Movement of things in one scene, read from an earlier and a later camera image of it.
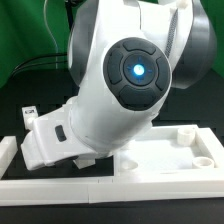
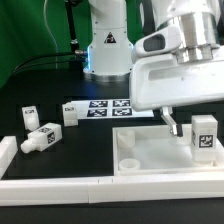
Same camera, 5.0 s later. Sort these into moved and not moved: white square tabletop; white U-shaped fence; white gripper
Moved: white gripper
Not moved: white square tabletop; white U-shaped fence
